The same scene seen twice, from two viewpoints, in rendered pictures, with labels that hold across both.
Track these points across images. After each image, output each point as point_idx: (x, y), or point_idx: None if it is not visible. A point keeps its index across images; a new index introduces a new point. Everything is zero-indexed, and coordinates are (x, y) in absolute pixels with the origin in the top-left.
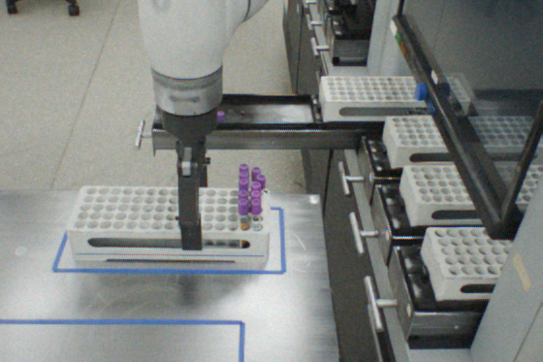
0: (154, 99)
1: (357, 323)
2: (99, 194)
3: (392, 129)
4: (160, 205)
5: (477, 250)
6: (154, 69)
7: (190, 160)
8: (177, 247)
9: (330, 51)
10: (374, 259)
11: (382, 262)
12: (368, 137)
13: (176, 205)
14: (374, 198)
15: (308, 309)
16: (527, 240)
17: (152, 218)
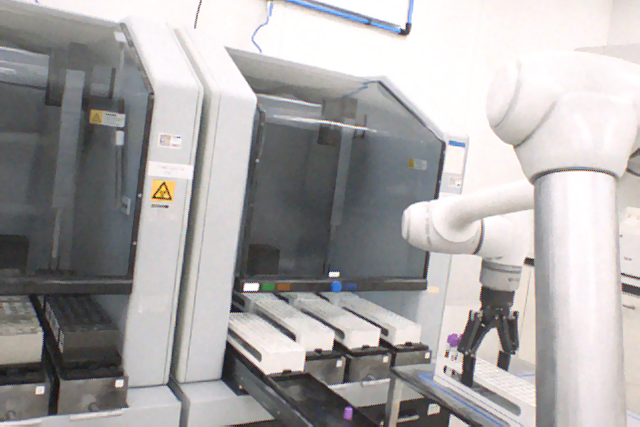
0: (517, 288)
1: None
2: (528, 399)
3: (317, 332)
4: (500, 380)
5: (395, 320)
6: (522, 265)
7: (511, 309)
8: (498, 398)
9: (108, 402)
10: (368, 396)
11: None
12: (306, 355)
13: (492, 375)
14: (353, 366)
15: None
16: (431, 276)
17: (512, 380)
